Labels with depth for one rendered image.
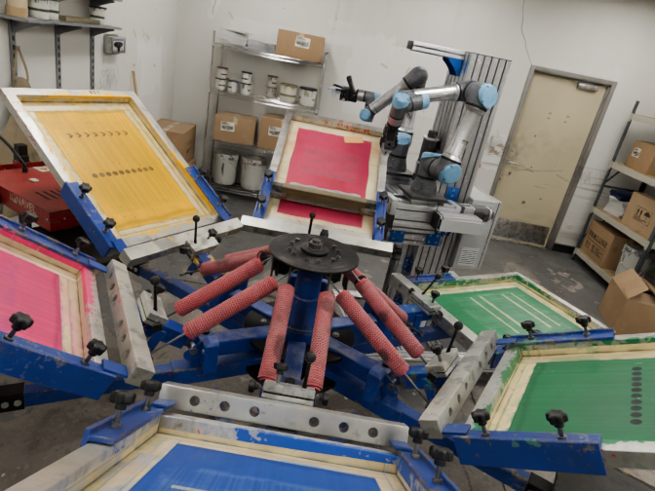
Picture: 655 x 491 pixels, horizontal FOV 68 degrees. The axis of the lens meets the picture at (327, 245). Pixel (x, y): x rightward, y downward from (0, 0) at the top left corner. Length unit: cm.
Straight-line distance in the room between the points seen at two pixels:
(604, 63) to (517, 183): 160
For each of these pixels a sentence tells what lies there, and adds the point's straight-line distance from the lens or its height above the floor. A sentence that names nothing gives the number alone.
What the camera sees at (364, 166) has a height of 138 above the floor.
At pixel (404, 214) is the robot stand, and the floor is 113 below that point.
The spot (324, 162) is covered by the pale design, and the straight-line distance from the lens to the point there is 256.
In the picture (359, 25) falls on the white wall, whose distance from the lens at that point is 597.
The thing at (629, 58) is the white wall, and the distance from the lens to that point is 674.
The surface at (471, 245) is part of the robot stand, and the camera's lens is 321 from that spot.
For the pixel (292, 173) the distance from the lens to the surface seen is 248.
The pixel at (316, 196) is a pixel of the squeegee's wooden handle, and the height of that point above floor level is 127.
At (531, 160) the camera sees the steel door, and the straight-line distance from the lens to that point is 656.
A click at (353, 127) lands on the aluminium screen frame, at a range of 274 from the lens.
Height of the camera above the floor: 193
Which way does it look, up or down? 22 degrees down
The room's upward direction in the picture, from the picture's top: 11 degrees clockwise
